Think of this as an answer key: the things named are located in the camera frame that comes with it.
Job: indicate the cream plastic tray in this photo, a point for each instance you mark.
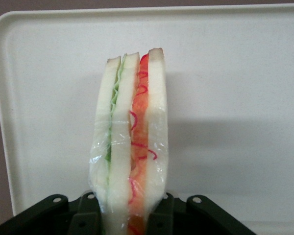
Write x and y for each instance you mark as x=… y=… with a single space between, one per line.
x=235 y=98

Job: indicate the triangle sandwich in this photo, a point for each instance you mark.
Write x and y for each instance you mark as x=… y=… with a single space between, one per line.
x=137 y=137

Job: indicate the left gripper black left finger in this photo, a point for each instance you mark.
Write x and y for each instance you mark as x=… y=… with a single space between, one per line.
x=85 y=220

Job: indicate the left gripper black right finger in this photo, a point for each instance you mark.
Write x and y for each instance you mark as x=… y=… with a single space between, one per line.
x=161 y=220

